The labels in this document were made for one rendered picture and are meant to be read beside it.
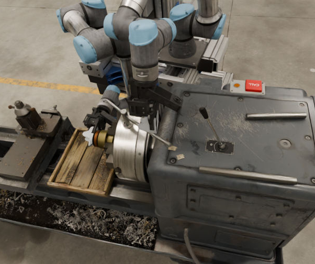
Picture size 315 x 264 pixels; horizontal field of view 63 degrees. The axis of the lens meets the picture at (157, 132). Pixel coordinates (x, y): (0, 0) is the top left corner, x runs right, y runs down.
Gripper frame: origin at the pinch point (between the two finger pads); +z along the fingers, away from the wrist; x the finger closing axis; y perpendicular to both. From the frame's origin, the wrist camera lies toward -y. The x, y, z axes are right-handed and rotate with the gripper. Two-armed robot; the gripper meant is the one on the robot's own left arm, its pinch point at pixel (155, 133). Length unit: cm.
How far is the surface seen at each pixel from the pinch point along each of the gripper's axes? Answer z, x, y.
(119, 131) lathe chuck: 5.5, -6.4, 16.0
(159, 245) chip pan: 77, -5, 2
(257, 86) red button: -5.1, -31.1, -34.0
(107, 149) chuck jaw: 18.1, -9.4, 24.1
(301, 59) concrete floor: 64, -258, -112
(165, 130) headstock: 3.1, -7.0, -2.0
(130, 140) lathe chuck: 7.6, -4.1, 11.1
